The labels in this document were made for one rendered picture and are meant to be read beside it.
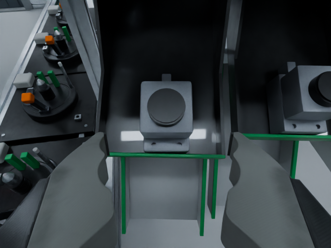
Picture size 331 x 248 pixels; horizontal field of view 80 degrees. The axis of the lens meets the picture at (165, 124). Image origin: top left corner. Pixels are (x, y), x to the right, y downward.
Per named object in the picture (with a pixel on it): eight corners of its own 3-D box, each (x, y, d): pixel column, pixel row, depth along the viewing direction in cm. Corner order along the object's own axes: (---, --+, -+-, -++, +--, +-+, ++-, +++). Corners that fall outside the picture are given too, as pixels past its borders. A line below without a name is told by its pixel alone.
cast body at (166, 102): (186, 153, 22) (196, 146, 15) (146, 153, 22) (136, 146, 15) (185, 81, 23) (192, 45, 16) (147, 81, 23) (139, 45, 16)
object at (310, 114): (308, 137, 23) (368, 124, 16) (269, 136, 23) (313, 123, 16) (299, 70, 25) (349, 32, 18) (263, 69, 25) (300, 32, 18)
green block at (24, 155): (39, 168, 42) (26, 157, 38) (33, 169, 42) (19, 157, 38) (40, 163, 43) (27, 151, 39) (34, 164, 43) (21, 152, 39)
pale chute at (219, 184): (276, 206, 38) (290, 220, 33) (206, 204, 38) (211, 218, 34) (290, 53, 34) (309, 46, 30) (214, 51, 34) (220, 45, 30)
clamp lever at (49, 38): (63, 56, 66) (51, 40, 58) (56, 56, 65) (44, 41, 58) (62, 46, 66) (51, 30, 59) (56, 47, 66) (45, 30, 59)
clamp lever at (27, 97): (48, 111, 51) (30, 100, 44) (39, 112, 51) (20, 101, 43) (48, 98, 52) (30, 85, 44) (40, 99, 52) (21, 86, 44)
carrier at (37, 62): (99, 75, 67) (88, 40, 57) (24, 82, 64) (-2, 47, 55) (102, 37, 81) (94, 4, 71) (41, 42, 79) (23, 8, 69)
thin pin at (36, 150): (57, 170, 42) (36, 150, 35) (53, 171, 42) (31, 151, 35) (57, 167, 42) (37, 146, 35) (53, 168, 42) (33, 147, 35)
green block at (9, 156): (25, 170, 42) (10, 159, 38) (18, 170, 42) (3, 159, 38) (26, 165, 43) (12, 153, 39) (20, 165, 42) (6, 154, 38)
